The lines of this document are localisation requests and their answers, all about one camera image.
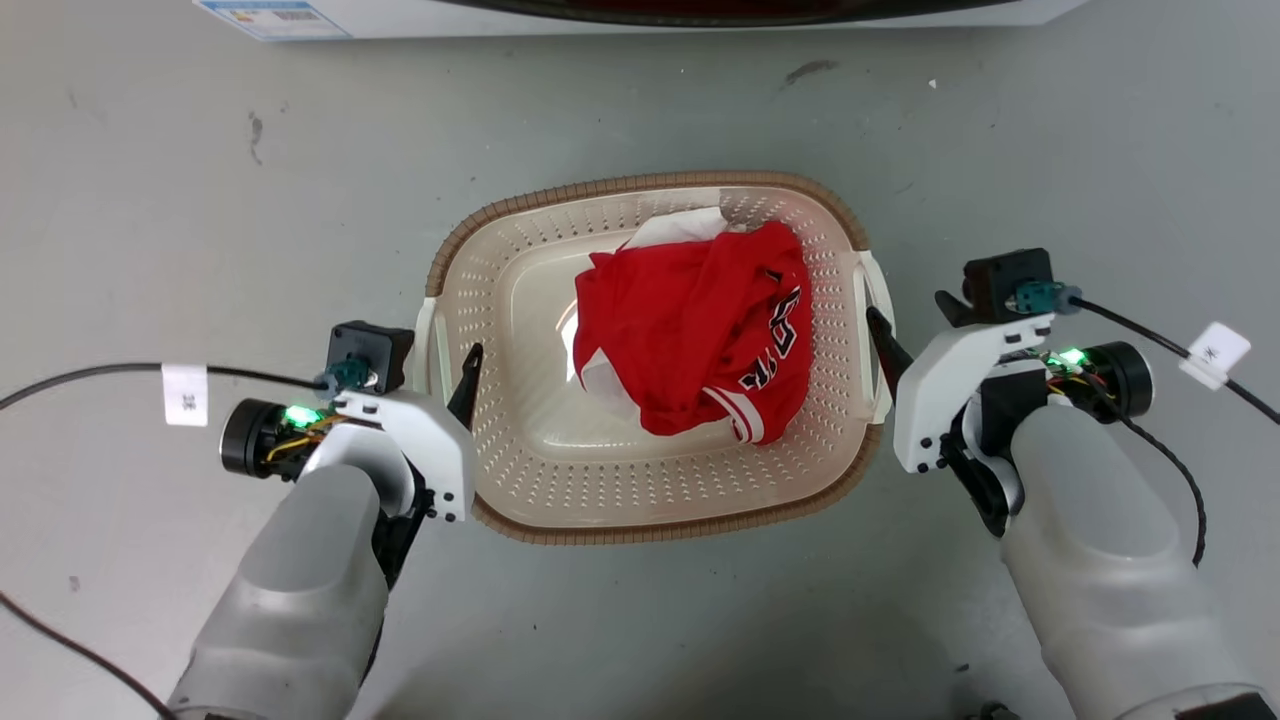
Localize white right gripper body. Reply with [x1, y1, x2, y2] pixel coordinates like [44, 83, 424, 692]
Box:
[892, 312, 1057, 475]

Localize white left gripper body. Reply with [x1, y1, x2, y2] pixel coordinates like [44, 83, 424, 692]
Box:
[333, 389, 477, 524]

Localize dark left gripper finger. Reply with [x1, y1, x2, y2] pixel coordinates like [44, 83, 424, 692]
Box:
[446, 343, 486, 432]

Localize beige plastic laundry basket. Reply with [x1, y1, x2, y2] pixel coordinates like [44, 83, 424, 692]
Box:
[413, 171, 897, 546]

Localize red sports jersey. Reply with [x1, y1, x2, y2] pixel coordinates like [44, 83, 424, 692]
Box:
[572, 221, 813, 446]

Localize white washing machine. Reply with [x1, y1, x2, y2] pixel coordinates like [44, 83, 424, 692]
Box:
[193, 0, 1091, 43]

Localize blue white machine label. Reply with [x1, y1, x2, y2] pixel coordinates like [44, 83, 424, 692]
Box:
[195, 0, 352, 42]

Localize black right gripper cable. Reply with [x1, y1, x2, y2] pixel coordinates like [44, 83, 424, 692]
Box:
[1068, 295, 1280, 426]

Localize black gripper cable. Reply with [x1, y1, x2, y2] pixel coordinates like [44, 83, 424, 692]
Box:
[0, 362, 331, 720]
[1068, 295, 1280, 426]

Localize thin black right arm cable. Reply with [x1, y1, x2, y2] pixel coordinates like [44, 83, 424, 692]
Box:
[1095, 385, 1209, 569]

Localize white left cable tag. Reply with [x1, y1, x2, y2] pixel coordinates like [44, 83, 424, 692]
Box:
[161, 363, 210, 428]

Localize white cable tag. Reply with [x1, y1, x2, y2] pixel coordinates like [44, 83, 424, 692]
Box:
[1178, 321, 1253, 392]
[161, 363, 210, 428]

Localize white right cable tag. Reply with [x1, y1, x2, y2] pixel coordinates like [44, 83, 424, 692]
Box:
[1178, 321, 1253, 392]

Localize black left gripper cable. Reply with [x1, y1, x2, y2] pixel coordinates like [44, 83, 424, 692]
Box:
[0, 362, 331, 720]

